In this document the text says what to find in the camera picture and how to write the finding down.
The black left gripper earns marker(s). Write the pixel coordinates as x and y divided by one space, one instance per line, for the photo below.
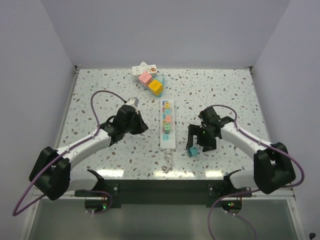
142 126

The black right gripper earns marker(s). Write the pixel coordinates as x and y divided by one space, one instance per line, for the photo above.
194 130

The teal blue charger plug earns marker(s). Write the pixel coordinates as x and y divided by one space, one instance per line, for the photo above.
192 152

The white power strip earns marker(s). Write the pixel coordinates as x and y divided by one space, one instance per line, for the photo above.
167 141

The green charger plug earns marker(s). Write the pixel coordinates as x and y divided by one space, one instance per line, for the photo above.
167 128

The salmon pink charger plug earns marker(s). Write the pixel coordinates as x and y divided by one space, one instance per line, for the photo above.
167 118

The light cyan charger plug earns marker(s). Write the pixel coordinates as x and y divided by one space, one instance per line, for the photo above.
167 111

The yellow charger plug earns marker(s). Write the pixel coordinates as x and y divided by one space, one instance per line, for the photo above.
166 105

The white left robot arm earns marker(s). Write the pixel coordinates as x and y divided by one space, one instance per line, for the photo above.
51 173

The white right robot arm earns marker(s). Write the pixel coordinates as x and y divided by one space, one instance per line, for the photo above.
272 166

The yellow cube socket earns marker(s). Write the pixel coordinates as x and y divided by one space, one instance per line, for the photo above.
156 87

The pink cube socket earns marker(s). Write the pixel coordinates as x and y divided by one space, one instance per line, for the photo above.
145 79

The white socket adapter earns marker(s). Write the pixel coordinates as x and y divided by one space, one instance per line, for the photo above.
139 69

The light blue triangular item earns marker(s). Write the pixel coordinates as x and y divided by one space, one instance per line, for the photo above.
161 78

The white cartoon sticker adapter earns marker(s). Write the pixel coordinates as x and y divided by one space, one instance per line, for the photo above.
152 70

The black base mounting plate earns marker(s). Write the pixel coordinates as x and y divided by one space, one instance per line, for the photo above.
156 192

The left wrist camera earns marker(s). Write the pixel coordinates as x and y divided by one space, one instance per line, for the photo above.
133 102

